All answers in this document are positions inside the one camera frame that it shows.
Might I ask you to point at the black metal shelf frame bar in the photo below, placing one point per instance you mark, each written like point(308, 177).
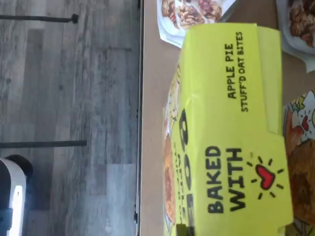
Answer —
point(139, 123)

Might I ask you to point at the black pole with foot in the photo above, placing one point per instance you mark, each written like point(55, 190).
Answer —
point(37, 18)

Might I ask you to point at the light wood shelf board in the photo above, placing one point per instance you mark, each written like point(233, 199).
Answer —
point(153, 98)

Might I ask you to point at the black and white bin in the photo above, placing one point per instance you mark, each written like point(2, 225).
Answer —
point(12, 186)

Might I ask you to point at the red label granola bag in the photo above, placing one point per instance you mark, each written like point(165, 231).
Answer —
point(192, 12)

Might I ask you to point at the white granola bag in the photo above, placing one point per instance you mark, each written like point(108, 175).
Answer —
point(300, 29)

